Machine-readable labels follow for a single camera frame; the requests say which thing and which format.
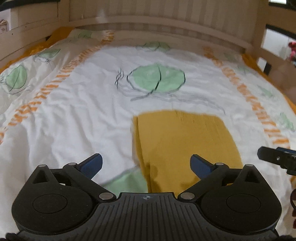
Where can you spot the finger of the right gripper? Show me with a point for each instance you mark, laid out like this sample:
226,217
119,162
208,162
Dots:
288,151
272,156

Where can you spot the orange bed sheet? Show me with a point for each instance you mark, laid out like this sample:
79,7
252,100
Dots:
58,35

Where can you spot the mustard yellow knit sweater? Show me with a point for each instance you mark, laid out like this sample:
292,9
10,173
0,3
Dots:
165,141

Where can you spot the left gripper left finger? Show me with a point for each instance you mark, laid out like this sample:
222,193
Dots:
81,176

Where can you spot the red item on shelf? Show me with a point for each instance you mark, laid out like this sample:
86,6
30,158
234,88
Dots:
292,46

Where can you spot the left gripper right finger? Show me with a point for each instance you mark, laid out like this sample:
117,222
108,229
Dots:
210,176

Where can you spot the white leaf-print duvet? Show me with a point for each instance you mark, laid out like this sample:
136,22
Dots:
79,97

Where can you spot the wooden bed frame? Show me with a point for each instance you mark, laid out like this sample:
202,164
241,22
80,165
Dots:
241,23

